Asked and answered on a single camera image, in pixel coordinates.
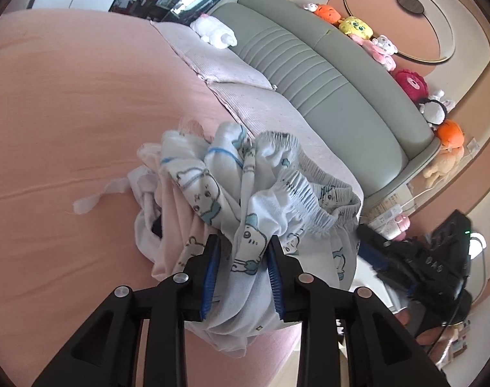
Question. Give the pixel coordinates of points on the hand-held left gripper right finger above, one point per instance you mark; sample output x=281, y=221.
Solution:
x=275, y=282

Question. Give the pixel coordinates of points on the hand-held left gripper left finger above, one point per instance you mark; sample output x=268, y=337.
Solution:
x=210, y=278

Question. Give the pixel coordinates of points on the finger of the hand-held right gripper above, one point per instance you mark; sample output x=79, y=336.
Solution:
x=374, y=238
x=390, y=278

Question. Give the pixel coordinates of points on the blue printed pajama pants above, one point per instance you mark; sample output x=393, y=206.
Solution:
x=253, y=217

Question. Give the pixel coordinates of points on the person's right hand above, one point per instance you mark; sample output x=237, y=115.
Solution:
x=430, y=336

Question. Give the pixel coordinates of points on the pink printed pajama garment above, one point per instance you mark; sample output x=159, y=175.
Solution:
x=172, y=225

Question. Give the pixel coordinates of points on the white garment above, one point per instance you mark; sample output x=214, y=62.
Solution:
x=144, y=244

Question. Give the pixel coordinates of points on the beige plush toy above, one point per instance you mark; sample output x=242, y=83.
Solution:
x=442, y=165

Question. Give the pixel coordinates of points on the orange plush toy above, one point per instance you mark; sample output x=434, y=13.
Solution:
x=450, y=134
x=329, y=14

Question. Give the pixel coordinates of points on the black and white plush toy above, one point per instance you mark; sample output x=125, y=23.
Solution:
x=434, y=109

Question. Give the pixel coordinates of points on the grey-green padded headboard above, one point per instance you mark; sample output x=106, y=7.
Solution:
x=329, y=88

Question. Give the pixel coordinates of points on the magenta plush toy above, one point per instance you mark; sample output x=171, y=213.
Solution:
x=410, y=84

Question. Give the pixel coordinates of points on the pink and white plush toy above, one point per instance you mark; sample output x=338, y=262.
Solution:
x=382, y=50

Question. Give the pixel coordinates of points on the bed with pink sheet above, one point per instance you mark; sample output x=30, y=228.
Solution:
x=67, y=129

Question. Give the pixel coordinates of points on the yellow plush toy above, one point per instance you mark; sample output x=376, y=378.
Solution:
x=356, y=27

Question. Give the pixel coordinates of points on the small white plush toy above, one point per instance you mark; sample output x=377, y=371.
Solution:
x=310, y=7

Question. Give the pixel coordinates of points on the dark oval wall plaque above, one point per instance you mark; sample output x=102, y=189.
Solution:
x=409, y=2

